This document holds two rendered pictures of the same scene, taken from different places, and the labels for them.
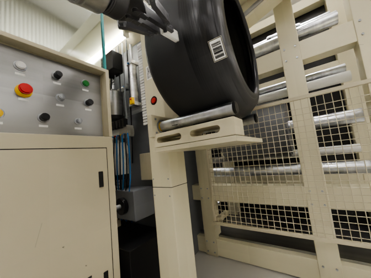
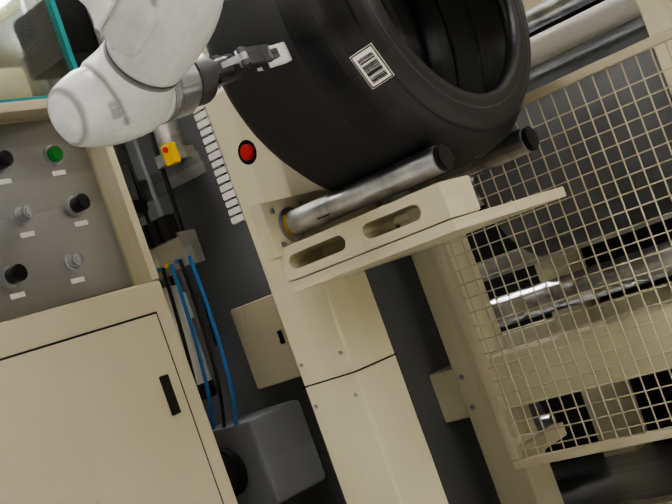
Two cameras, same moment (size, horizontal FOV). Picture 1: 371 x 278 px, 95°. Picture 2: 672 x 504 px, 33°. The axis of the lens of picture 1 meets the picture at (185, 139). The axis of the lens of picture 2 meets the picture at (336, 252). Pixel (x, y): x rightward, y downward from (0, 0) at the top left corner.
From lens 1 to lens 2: 1.20 m
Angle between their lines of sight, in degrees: 5
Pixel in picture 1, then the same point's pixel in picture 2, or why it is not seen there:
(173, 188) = (360, 373)
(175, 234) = (392, 484)
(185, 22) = (296, 26)
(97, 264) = not seen: outside the picture
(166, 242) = not seen: outside the picture
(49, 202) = (94, 457)
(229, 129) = (438, 210)
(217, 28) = (362, 26)
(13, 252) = not seen: outside the picture
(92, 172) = (147, 381)
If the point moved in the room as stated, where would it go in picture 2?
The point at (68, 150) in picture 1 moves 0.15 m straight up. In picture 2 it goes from (86, 339) to (58, 257)
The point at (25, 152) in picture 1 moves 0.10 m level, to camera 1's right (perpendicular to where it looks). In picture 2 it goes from (23, 360) to (79, 339)
